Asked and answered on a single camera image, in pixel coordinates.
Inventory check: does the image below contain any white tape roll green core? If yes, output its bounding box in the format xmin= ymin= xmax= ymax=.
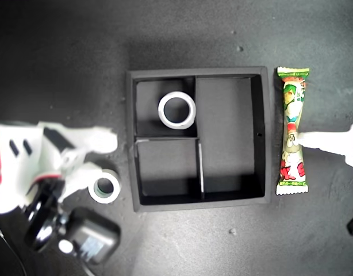
xmin=87 ymin=168 xmax=121 ymax=205

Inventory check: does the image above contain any green red snack bar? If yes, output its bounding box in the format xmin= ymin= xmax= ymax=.
xmin=275 ymin=66 xmax=310 ymax=196

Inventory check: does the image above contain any large white tape roll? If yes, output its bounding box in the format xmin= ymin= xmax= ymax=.
xmin=157 ymin=90 xmax=197 ymax=130

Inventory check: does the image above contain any black compartment tray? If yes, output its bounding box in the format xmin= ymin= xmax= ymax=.
xmin=125 ymin=66 xmax=273 ymax=213

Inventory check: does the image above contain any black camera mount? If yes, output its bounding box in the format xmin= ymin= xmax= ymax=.
xmin=23 ymin=181 xmax=68 ymax=252

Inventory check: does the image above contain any black camera box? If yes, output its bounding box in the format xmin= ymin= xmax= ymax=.
xmin=57 ymin=206 xmax=122 ymax=266

